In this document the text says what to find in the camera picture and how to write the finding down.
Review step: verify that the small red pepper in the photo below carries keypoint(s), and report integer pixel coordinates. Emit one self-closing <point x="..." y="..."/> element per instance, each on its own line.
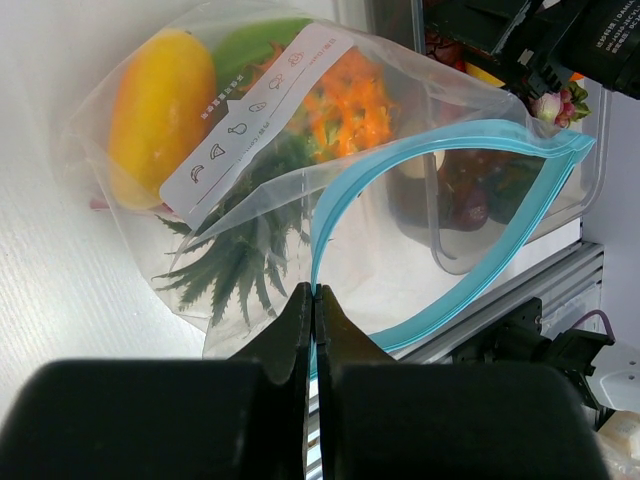
<point x="100" y="204"/>

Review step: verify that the yellow green pineapple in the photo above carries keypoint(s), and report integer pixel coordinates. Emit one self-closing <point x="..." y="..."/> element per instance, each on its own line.
<point x="243" y="242"/>

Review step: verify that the clear blue zip bag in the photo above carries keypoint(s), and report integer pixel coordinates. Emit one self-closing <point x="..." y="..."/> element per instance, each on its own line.
<point x="247" y="116"/>

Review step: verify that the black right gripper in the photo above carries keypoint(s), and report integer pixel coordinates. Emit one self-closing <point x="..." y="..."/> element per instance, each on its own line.
<point x="535" y="49"/>

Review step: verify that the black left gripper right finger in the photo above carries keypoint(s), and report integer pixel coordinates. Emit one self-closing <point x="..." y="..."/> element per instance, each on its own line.
<point x="384" y="419"/>

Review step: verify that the dark red apple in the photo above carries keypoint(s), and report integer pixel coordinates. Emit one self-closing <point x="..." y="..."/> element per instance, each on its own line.
<point x="469" y="209"/>

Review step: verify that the green starfruit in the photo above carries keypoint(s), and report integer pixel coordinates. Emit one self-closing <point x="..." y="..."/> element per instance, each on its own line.
<point x="251" y="44"/>

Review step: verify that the clear plastic food bin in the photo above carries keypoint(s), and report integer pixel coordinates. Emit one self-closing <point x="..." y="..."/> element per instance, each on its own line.
<point x="396" y="227"/>

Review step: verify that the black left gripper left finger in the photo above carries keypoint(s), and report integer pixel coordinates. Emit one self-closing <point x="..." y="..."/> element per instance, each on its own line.
<point x="240" y="418"/>

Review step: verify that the red grape bunch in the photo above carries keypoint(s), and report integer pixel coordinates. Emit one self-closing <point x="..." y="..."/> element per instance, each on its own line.
<point x="562" y="109"/>

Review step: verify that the white egg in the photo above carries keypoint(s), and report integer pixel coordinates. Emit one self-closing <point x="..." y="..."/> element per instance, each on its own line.
<point x="423" y="165"/>

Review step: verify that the yellow orange mango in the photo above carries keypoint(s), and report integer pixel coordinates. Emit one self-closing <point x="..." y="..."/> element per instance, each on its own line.
<point x="159" y="115"/>

